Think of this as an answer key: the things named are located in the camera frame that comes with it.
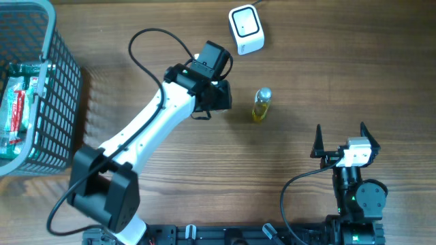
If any right camera cable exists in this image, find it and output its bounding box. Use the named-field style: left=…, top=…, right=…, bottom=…
left=279, top=157, right=345, bottom=245

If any left camera cable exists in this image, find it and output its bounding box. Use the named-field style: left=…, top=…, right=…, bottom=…
left=46, top=27, right=197, bottom=237

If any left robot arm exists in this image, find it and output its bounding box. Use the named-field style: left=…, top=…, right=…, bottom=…
left=66, top=41, right=233, bottom=244

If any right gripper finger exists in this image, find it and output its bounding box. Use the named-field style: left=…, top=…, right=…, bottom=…
left=310, top=124, right=326, bottom=158
left=360, top=122, right=381, bottom=150

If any grey plastic shopping basket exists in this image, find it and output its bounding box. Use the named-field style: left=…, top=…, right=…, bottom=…
left=1, top=1, right=82, bottom=176

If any green 3M product package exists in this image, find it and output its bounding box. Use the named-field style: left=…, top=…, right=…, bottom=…
left=1, top=63, right=42, bottom=160

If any camera cable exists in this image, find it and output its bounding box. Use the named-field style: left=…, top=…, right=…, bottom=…
left=46, top=27, right=197, bottom=237
left=279, top=157, right=345, bottom=245

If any white barcode scanner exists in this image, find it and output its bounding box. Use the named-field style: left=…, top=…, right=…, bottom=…
left=228, top=4, right=265, bottom=56

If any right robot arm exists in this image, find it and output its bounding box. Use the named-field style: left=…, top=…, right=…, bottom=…
left=311, top=122, right=388, bottom=245

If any small yellow oil bottle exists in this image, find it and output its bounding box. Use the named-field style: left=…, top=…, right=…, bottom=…
left=252, top=87, right=273, bottom=122

